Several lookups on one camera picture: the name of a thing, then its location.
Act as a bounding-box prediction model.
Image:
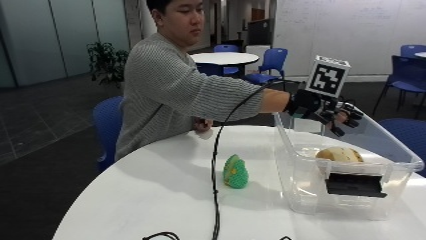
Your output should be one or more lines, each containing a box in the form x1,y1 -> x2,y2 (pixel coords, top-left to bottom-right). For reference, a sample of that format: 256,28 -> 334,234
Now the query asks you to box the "the person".
113,0 -> 293,162

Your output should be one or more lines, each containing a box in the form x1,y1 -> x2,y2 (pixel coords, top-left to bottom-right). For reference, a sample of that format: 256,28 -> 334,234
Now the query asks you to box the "green knitted toy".
221,153 -> 251,190

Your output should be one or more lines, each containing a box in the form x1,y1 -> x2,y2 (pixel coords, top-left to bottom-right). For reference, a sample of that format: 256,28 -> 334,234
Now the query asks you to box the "white marker cube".
304,55 -> 352,99

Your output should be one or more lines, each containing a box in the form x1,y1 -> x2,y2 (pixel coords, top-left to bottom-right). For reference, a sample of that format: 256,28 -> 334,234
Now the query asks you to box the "green potted plant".
85,41 -> 131,90

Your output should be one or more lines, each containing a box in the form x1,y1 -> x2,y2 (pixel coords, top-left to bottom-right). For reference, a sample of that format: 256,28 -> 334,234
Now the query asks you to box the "black cable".
141,79 -> 308,240

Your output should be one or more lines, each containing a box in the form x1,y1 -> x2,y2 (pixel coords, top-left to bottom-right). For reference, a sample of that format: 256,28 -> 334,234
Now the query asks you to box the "blue chair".
372,54 -> 426,118
377,117 -> 426,178
243,47 -> 291,87
212,44 -> 241,76
400,44 -> 426,59
92,95 -> 127,174

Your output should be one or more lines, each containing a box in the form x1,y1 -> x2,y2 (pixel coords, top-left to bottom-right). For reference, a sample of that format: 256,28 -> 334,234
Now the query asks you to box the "clear plastic storage bin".
272,109 -> 426,222

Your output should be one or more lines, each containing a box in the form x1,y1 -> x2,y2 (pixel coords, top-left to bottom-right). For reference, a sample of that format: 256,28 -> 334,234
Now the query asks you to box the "black cabinet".
247,18 -> 272,47

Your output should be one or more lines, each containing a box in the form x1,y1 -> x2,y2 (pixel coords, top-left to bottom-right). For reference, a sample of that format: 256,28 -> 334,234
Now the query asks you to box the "black bin latch handle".
324,172 -> 389,199

